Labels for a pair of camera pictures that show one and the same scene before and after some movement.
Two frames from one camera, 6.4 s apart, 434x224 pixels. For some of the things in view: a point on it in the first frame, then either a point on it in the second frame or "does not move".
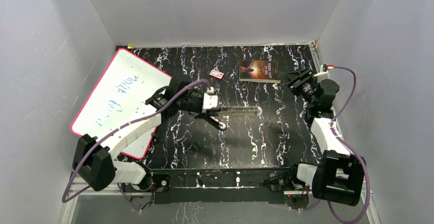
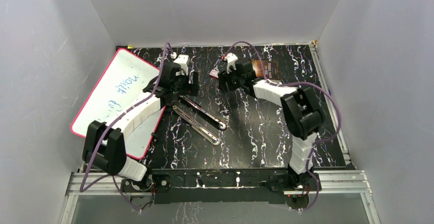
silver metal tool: [250, 110] -> [197, 126]
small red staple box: [216, 74] does not move
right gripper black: [296, 79] -> [223, 77]
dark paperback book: [259, 71] does not move
